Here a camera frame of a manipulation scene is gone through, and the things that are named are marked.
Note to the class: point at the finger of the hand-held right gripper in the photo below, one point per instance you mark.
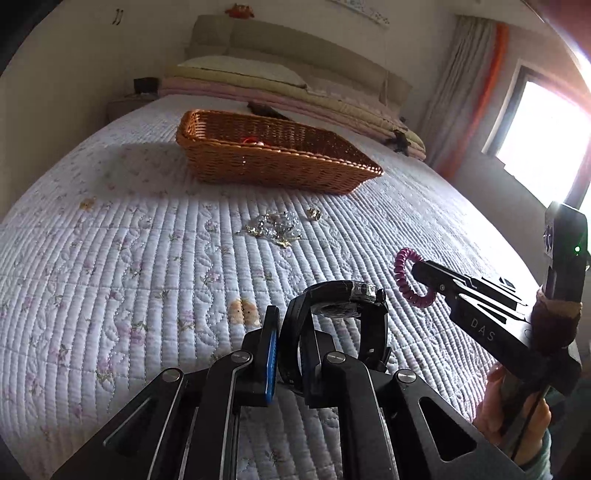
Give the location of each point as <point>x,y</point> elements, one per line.
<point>434,274</point>
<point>501,288</point>

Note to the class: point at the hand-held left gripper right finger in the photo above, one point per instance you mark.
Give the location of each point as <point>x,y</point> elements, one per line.
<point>323,355</point>

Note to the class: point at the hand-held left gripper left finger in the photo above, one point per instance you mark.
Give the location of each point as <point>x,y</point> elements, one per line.
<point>272,355</point>

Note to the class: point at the black wrist watch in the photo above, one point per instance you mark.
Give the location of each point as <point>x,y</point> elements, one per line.
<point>369,332</point>

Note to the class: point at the brown wicker basket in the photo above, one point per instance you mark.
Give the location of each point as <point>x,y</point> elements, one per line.
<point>277,170</point>

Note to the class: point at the person's right forearm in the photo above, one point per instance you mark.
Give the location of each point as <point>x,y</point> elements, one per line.
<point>540,457</point>

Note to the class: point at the person's right hand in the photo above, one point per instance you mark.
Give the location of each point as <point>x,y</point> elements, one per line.
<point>491,406</point>

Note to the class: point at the tan bear hair clip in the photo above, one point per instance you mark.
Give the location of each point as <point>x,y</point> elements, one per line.
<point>244,311</point>

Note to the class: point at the window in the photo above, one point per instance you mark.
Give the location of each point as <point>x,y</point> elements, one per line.
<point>545,138</point>

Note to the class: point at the black small tripod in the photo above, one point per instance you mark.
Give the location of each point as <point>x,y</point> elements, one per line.
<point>400,141</point>

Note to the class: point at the folded yellow blanket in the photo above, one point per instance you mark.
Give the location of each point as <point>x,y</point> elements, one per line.
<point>369,117</point>

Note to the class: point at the grey curtain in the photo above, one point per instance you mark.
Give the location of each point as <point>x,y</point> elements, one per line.
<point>457,92</point>

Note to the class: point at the orange curtain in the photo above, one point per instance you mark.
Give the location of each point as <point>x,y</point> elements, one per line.
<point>489,69</point>

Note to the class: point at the pink pillow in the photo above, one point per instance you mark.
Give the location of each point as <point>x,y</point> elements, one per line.
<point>337,92</point>

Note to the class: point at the dark brown wooden object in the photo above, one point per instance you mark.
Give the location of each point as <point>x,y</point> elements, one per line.
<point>268,110</point>

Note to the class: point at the beige padded headboard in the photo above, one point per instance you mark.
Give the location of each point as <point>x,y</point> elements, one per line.
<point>300,46</point>

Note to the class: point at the folded pink blanket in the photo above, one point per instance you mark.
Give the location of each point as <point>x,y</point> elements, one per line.
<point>207,90</point>

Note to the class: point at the white floral pillow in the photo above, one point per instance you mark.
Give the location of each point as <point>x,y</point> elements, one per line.
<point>240,71</point>

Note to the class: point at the beige nightstand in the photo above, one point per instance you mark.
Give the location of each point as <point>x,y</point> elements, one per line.
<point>129,107</point>

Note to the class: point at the dark small box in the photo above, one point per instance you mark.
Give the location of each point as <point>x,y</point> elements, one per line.
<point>145,85</point>

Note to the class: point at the red brown plush toy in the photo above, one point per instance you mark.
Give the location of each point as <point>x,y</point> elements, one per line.
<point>239,10</point>

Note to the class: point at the pale blue wall decoration strip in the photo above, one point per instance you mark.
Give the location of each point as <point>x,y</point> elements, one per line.
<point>364,8</point>

